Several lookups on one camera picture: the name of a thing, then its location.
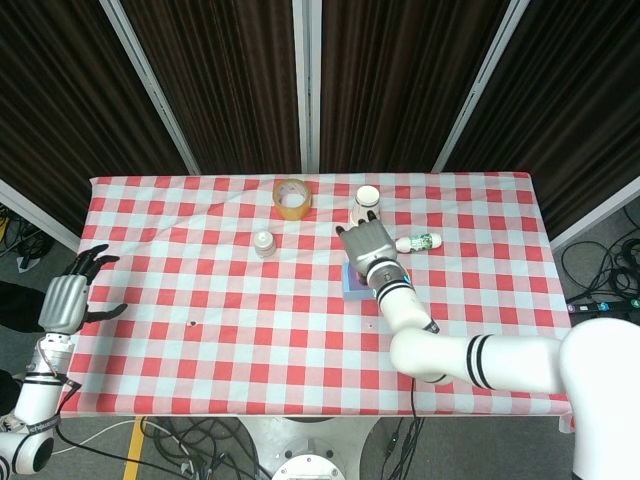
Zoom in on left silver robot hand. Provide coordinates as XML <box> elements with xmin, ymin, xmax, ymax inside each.
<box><xmin>38</xmin><ymin>243</ymin><xmax>129</xmax><ymax>335</ymax></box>

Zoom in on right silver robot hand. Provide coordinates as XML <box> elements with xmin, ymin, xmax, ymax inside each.
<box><xmin>334</xmin><ymin>209</ymin><xmax>401</xmax><ymax>276</ymax></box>

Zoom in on large blue foam cube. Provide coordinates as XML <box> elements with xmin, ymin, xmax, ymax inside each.
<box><xmin>341</xmin><ymin>262</ymin><xmax>377</xmax><ymax>302</ymax></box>

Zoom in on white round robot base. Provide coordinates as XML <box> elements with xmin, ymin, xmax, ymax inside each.
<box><xmin>239</xmin><ymin>414</ymin><xmax>381</xmax><ymax>480</ymax></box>

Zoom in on black trouser leg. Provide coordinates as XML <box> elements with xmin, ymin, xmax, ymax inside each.
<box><xmin>0</xmin><ymin>281</ymin><xmax>51</xmax><ymax>419</ymax></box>

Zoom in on white paper cup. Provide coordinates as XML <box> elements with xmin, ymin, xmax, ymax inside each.
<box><xmin>349</xmin><ymin>185</ymin><xmax>382</xmax><ymax>227</ymax></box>

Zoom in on white bottle green label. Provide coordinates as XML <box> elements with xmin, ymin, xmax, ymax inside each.
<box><xmin>394</xmin><ymin>232</ymin><xmax>443</xmax><ymax>254</ymax></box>

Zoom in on yellow packing tape roll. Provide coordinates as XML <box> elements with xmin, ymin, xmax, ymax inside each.
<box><xmin>271</xmin><ymin>178</ymin><xmax>314</xmax><ymax>221</ymax></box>

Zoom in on small grey lidded jar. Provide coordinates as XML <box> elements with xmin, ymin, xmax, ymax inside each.
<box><xmin>252</xmin><ymin>230</ymin><xmax>277</xmax><ymax>259</ymax></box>

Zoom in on white sneaker black laces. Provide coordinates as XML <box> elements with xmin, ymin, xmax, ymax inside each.
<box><xmin>0</xmin><ymin>412</ymin><xmax>31</xmax><ymax>435</ymax></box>

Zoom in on red white checkered tablecloth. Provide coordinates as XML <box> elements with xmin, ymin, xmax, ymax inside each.
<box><xmin>55</xmin><ymin>172</ymin><xmax>576</xmax><ymax>432</ymax></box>

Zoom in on dark ribbed partition panel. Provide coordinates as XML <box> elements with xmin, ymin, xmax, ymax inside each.
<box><xmin>319</xmin><ymin>0</ymin><xmax>512</xmax><ymax>174</ymax></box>
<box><xmin>0</xmin><ymin>0</ymin><xmax>190</xmax><ymax>237</ymax></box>
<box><xmin>121</xmin><ymin>0</ymin><xmax>303</xmax><ymax>175</ymax></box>
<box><xmin>443</xmin><ymin>0</ymin><xmax>640</xmax><ymax>237</ymax></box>

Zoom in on black floor cable bundle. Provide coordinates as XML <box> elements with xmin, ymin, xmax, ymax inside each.
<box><xmin>49</xmin><ymin>417</ymin><xmax>274</xmax><ymax>480</ymax></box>
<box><xmin>559</xmin><ymin>207</ymin><xmax>640</xmax><ymax>304</ymax></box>
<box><xmin>0</xmin><ymin>204</ymin><xmax>55</xmax><ymax>274</ymax></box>

